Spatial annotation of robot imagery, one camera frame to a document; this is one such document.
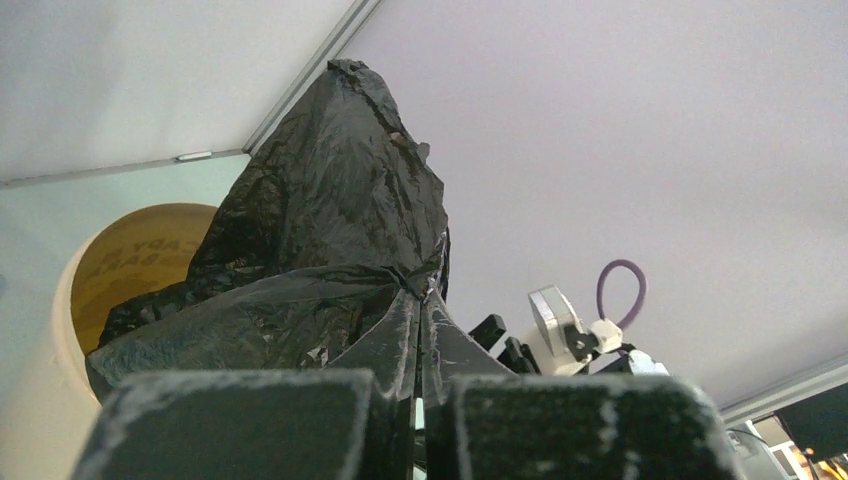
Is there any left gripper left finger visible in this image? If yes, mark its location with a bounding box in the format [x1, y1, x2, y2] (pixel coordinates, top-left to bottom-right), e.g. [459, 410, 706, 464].
[72, 292, 420, 479]

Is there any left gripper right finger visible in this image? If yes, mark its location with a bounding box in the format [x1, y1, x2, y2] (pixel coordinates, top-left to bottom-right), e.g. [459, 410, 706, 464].
[419, 294, 744, 479]

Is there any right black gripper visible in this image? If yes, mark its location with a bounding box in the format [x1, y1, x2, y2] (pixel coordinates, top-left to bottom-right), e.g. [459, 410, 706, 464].
[469, 314, 670, 376]

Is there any beige plastic trash bin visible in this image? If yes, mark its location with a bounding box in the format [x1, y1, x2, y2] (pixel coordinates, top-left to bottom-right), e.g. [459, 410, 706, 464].
[0, 202, 221, 480]

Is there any black trash bag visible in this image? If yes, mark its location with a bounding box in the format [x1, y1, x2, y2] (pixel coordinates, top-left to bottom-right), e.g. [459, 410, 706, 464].
[85, 60, 450, 400]

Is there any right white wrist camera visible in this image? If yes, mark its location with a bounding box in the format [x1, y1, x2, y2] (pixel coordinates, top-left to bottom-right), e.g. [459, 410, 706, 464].
[525, 285, 623, 376]

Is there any right aluminium frame post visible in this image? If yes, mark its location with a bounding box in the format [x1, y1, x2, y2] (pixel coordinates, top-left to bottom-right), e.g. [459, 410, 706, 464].
[241, 0, 383, 155]

